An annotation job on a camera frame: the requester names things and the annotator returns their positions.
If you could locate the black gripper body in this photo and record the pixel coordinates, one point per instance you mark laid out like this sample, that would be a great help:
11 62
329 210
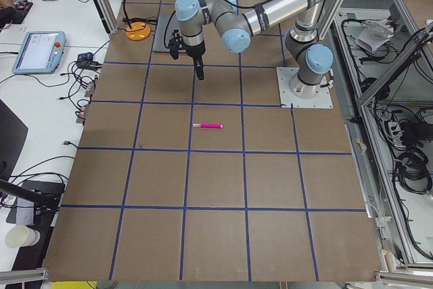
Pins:
195 52

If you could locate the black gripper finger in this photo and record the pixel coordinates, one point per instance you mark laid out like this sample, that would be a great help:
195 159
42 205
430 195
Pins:
198 67

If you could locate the pink pen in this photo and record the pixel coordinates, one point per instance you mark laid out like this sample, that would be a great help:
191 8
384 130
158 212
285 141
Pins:
207 126

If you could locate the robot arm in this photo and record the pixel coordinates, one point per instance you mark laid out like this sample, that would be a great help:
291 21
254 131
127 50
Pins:
236 31

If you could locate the person forearm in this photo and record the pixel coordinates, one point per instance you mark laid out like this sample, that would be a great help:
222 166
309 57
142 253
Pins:
6 3

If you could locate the silver laptop notebook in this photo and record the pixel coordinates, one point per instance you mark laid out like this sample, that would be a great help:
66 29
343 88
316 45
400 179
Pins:
164 30

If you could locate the teach pendant tablet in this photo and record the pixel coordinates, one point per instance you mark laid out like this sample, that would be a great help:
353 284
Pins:
40 53

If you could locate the white paper cup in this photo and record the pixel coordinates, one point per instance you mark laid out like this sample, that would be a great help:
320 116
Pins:
21 236

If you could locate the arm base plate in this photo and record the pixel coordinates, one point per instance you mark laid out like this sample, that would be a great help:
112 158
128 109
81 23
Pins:
295 94

